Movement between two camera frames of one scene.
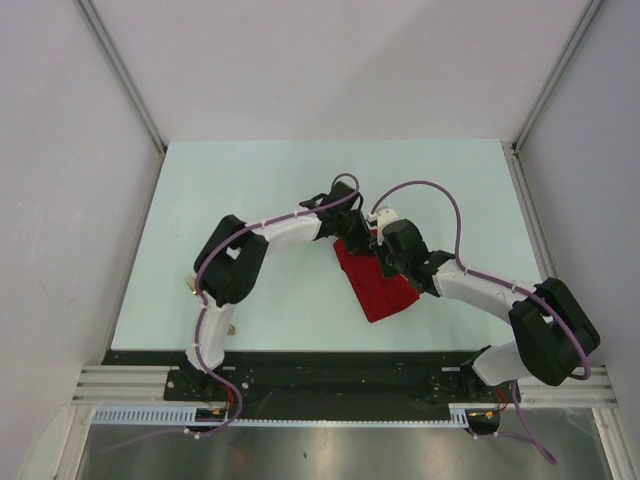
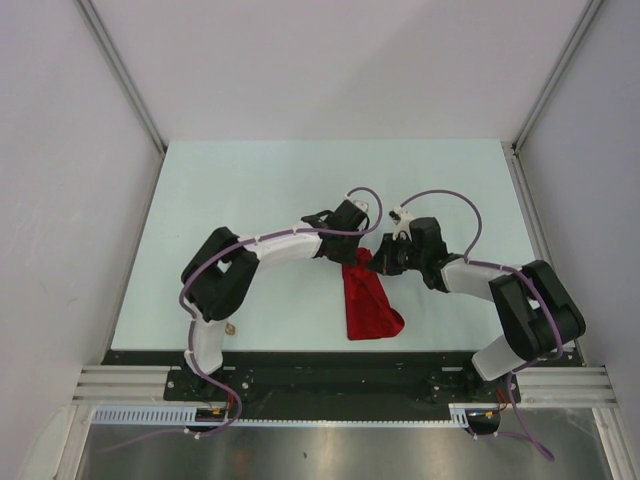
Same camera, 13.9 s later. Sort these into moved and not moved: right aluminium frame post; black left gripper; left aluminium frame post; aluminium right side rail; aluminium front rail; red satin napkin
Moved: black left gripper; red satin napkin
Not moved: left aluminium frame post; aluminium right side rail; aluminium front rail; right aluminium frame post
